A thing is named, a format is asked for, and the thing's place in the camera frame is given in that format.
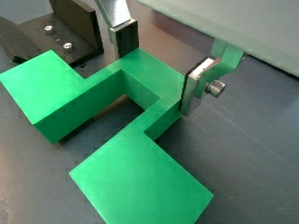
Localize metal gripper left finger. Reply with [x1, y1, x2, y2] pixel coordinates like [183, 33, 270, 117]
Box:
[95, 0, 139, 58]

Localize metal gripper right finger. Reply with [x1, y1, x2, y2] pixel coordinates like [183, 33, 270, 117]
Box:
[179, 38, 246, 117]

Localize green U-shaped block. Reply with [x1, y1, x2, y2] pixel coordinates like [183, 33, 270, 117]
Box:
[0, 49, 213, 224]

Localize black fixture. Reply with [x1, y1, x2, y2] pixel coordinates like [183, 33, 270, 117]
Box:
[0, 0, 105, 67]

